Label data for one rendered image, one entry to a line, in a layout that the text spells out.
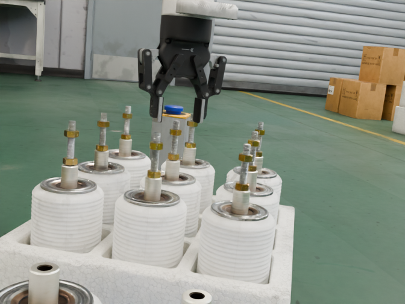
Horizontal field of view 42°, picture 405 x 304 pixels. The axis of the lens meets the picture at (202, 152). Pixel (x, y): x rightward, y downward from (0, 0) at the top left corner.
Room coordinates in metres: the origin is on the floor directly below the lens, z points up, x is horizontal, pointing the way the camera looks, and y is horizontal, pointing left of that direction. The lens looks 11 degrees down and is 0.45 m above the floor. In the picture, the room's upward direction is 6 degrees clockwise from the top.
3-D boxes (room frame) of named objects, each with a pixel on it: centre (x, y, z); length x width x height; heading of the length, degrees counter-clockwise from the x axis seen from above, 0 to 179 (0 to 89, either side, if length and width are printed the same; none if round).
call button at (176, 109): (1.09, 0.07, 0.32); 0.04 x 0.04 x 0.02
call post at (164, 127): (1.09, 0.07, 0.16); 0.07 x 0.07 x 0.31; 81
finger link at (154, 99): (0.77, 0.08, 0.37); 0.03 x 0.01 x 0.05; 119
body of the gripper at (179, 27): (0.79, 0.04, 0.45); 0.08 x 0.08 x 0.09
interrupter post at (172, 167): (0.79, 0.04, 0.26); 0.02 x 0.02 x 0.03
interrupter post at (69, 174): (0.70, 0.18, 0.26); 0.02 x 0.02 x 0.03
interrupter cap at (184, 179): (0.79, 0.04, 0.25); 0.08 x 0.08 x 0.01
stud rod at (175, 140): (0.79, 0.04, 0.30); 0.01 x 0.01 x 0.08
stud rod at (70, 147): (0.70, 0.18, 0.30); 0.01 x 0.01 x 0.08
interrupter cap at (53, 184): (0.70, 0.18, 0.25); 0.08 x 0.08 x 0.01
